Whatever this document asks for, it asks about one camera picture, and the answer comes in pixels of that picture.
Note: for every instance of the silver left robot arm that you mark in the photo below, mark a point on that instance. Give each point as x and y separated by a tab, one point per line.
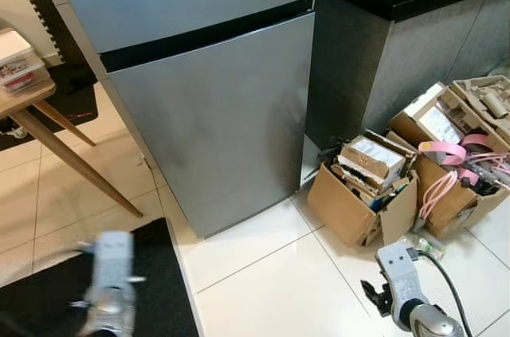
107	321

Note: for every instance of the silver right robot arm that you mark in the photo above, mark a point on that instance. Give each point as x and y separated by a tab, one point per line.
434	323

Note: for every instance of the clear plastic bottle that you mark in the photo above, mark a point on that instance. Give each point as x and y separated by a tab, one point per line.
426	245

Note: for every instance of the small open cardboard box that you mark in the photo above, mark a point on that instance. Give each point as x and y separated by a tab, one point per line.
343	209

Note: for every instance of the large open cardboard box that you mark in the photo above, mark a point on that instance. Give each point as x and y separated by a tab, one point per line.
478	203

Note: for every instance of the brown carton with white label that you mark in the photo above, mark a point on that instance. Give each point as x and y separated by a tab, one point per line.
374	154
440	123

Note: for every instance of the pink headband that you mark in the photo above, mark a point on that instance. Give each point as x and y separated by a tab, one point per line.
442	151

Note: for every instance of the brown moulded pulp tray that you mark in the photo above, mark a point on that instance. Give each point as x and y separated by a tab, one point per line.
478	102

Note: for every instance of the grey kitchen counter black top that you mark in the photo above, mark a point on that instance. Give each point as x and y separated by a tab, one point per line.
398	58

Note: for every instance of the black mat with red line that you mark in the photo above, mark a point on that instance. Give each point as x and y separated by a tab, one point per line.
76	94

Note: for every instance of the clear container with red contents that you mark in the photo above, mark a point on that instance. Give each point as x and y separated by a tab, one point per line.
20	76

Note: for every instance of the black foam puzzle mat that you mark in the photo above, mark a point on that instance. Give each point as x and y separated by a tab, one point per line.
52	30

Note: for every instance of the white plastic container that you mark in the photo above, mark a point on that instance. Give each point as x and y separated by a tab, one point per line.
12	44

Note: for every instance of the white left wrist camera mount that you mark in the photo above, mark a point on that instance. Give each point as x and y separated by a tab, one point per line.
111	265

